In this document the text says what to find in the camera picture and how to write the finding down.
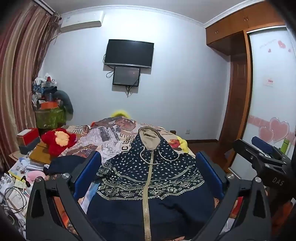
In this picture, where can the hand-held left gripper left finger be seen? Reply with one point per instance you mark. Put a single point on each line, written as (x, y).
(89, 171)

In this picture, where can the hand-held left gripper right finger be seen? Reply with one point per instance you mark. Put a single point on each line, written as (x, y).
(209, 172)

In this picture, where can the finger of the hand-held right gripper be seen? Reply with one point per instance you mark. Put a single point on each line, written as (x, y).
(263, 144)
(245, 149)

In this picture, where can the navy patterned hooded jacket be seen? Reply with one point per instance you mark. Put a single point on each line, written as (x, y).
(129, 176)

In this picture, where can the pile of clothes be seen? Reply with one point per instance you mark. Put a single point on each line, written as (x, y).
(44, 89)

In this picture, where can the yellow bed sheet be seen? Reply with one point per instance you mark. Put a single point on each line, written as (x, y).
(182, 143)

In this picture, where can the newspaper print bed blanket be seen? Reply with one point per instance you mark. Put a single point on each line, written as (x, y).
(108, 136)

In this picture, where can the red plush toy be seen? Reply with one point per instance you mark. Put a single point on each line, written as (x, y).
(52, 141)

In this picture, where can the wooden board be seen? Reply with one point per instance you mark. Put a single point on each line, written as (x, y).
(38, 155)

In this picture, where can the pink soft item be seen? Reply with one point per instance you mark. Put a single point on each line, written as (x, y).
(34, 175)

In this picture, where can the wooden wardrobe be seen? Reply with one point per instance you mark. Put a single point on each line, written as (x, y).
(238, 92)

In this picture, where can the red white door sticker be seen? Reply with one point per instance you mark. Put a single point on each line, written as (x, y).
(269, 82)

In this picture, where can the grey box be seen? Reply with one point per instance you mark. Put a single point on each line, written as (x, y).
(29, 146)

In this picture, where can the yellow fluffy pillow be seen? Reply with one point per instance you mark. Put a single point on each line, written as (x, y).
(120, 114)

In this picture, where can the red box white lid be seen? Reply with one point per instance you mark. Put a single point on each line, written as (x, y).
(29, 136)

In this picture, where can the pile of papers and packets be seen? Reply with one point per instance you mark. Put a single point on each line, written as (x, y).
(18, 170)

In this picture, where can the grey neck pillow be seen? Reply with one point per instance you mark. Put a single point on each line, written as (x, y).
(66, 102)

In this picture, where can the orange box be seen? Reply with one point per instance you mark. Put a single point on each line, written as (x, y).
(49, 105)

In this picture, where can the brown striped curtain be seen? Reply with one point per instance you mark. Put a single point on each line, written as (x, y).
(20, 69)

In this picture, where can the white air conditioner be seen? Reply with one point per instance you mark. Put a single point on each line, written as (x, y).
(81, 22)

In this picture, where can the black curtain rod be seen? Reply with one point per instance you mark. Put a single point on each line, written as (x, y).
(46, 7)

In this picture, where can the white wall socket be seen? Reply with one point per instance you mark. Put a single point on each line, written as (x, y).
(187, 131)

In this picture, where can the small black wall monitor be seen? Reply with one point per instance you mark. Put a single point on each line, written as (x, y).
(126, 76)

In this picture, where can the black wall television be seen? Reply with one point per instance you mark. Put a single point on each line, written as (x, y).
(129, 53)

